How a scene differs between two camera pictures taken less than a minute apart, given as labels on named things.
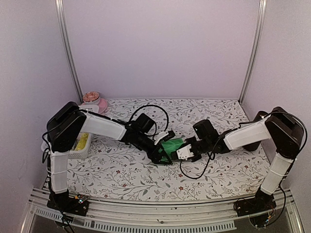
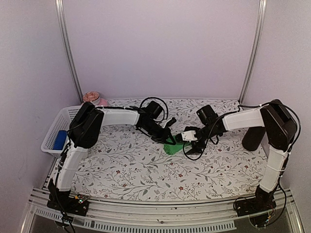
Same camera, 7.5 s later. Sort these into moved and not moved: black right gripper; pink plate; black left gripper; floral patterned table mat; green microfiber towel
Moved: black right gripper; black left gripper; green microfiber towel
Not moved: pink plate; floral patterned table mat
